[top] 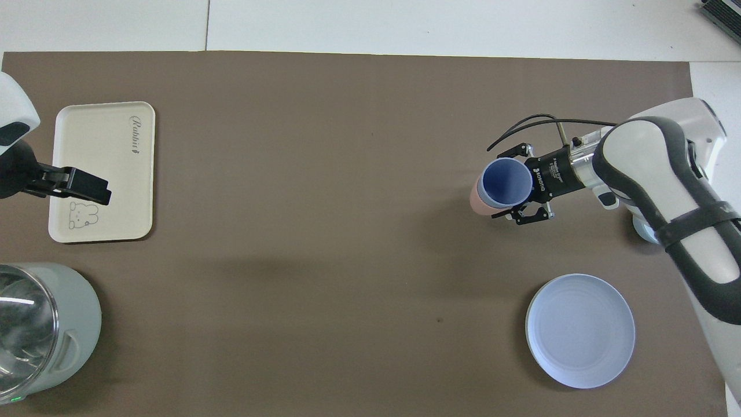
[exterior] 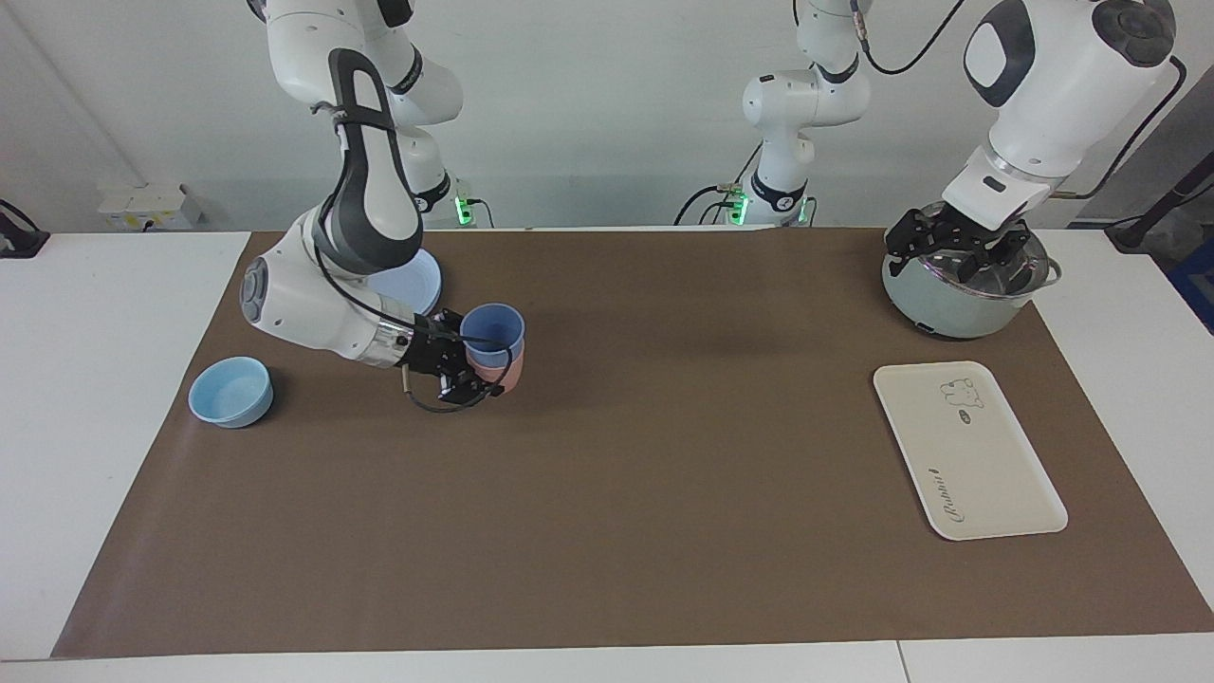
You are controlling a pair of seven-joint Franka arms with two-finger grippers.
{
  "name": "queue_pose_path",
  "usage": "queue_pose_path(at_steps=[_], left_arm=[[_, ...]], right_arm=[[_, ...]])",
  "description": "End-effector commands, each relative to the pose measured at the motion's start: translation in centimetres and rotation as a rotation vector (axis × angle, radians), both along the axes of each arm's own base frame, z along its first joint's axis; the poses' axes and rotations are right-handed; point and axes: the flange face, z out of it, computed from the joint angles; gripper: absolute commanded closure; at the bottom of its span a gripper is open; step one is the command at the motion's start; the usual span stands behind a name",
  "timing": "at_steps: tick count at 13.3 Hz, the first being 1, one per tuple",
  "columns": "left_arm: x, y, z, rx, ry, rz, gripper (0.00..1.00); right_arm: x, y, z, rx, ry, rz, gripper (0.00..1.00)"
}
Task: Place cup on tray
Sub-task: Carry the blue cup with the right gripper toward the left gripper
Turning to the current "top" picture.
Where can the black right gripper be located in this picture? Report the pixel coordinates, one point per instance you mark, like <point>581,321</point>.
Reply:
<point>553,175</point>

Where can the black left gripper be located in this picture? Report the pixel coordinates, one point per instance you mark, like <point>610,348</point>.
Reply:
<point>14,171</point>

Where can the periwinkle blue cup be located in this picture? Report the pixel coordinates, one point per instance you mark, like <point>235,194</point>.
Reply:
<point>506,180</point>

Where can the pink cup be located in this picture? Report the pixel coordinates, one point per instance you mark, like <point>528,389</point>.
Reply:
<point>477,202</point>

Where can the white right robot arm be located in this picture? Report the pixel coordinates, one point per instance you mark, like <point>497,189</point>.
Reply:
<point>648,174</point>

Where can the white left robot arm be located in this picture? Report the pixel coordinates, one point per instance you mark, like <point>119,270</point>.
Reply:
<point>11,104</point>

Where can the cream rabbit print tray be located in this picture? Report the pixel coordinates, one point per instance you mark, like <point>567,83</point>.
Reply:
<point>98,145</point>

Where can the pale green steel pot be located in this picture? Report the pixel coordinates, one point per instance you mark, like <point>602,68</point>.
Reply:
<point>63,313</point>

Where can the light blue bowl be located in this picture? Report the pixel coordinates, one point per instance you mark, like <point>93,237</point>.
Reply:
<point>642,229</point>

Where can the pale blue plate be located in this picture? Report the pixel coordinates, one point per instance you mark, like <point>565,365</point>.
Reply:
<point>579,330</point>

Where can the brown table mat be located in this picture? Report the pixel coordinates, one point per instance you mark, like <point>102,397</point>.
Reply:
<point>347,231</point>

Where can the dark grey laptop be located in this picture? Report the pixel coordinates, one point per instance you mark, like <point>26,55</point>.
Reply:
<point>723,11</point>

